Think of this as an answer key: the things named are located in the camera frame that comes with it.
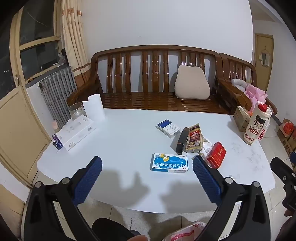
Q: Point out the pink cloth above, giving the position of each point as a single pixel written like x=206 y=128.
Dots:
x=255 y=93

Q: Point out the white paper roll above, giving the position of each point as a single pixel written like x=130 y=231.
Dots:
x=93 y=109

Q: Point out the white red plastic bag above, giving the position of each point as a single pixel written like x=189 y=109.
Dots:
x=185 y=234

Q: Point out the brown cardboard floor box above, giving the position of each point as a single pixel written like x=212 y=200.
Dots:
x=284 y=142

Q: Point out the glass jar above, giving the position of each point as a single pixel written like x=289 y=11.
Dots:
x=77 y=111

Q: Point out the light blue medicine box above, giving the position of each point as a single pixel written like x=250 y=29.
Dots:
x=170 y=163

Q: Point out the hanger with cloth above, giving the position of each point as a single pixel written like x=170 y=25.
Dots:
x=264 y=59

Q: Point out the white rolled pillow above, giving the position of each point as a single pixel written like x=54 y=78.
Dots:
x=238 y=82

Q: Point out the white tissue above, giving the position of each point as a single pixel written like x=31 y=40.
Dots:
x=207 y=146

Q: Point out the black cardboard box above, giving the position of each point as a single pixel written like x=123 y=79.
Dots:
x=181 y=141

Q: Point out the cream patterned curtain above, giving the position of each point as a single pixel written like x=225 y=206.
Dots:
x=74 y=34

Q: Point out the red cardboard box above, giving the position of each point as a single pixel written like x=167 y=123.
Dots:
x=216 y=155

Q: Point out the dark blue white box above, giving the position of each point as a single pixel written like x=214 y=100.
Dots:
x=170 y=128

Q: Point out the cream balcony door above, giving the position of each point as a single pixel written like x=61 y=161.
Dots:
x=18 y=120

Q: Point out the brown wooden bench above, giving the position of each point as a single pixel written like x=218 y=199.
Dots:
x=138 y=99

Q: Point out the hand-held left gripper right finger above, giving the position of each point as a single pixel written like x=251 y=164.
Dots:
x=207 y=180

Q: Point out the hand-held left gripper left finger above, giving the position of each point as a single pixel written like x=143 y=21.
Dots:
x=89 y=180

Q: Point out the small white squeeze bottle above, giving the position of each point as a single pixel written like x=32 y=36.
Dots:
x=264 y=134

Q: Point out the beige cushion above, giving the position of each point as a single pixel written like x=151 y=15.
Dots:
x=192 y=83

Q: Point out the grey radiator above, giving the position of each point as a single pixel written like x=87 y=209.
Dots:
x=57 y=92

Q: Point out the olive cardboard carton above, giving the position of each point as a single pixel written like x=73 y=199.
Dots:
x=240 y=124
x=244 y=112

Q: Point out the large white cup red lid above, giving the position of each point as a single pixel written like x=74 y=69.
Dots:
x=254 y=129

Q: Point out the person's dark trouser leg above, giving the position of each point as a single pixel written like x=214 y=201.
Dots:
x=108 y=229

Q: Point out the yellow playing card box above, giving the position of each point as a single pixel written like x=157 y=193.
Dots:
x=194 y=139

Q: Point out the yellow room door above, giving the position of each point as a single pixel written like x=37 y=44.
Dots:
x=261 y=74

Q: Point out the small purple box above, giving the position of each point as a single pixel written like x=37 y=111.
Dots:
x=57 y=142

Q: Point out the white flat box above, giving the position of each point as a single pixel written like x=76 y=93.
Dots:
x=74 y=132

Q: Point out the person's right hand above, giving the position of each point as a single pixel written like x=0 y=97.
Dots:
x=288 y=212

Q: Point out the person's left hand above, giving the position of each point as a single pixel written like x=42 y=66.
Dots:
x=137 y=238

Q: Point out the brown wooden armchair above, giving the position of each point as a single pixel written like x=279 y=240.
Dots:
x=233 y=92

